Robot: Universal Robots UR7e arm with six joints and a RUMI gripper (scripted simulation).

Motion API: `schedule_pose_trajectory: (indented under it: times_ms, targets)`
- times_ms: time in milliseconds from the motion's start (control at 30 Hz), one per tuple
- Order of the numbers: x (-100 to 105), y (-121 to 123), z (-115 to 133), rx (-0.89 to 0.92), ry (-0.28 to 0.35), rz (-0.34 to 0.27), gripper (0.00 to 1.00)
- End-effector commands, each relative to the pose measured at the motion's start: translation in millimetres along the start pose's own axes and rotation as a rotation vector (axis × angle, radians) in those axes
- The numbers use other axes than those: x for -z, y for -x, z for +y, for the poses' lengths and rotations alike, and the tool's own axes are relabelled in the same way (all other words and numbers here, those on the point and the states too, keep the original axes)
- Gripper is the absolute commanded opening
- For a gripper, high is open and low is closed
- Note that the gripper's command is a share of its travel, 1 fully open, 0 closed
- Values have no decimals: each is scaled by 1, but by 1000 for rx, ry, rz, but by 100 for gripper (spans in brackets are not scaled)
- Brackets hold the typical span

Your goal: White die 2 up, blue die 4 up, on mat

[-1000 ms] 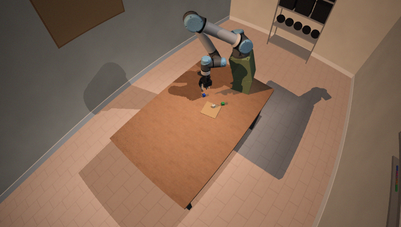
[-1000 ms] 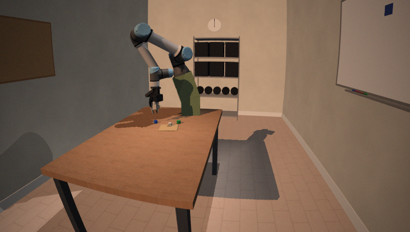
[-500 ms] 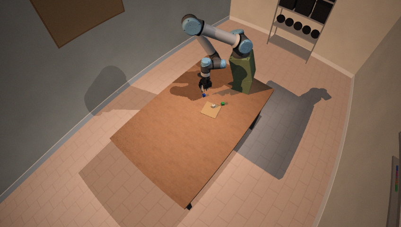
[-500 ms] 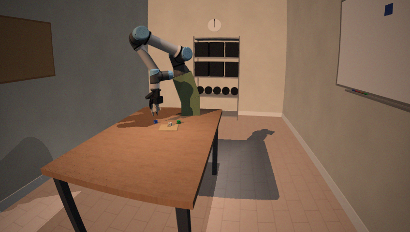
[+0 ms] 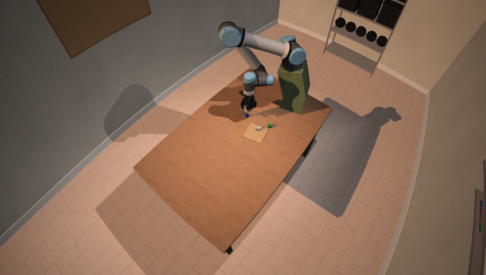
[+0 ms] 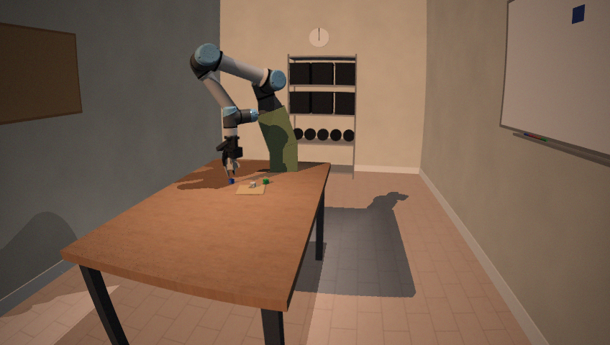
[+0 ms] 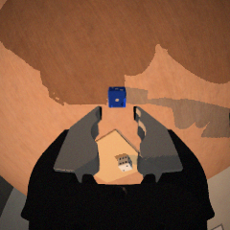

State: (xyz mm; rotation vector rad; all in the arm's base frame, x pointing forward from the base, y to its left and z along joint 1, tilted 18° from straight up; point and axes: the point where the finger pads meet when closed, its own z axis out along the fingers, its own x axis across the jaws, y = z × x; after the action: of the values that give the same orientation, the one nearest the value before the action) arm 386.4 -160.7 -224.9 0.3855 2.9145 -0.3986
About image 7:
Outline white die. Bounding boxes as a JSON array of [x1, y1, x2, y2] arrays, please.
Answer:
[[118, 155, 132, 172]]

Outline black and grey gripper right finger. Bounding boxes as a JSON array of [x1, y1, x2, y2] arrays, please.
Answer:
[[133, 105, 215, 220]]

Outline blue die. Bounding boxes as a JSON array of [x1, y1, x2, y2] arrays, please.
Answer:
[[108, 86, 127, 107]]

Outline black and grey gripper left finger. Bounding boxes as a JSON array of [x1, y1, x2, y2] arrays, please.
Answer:
[[21, 105, 102, 220]]

